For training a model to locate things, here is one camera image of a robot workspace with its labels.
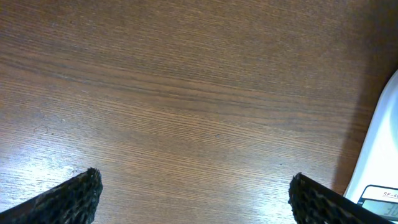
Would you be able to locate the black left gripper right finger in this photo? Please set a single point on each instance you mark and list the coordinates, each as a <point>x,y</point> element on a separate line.
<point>313,203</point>

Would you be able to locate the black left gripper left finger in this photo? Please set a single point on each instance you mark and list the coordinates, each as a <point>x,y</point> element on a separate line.
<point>72,202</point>

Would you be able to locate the white digital kitchen scale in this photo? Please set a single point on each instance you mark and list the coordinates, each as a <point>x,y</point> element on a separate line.
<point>373,185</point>

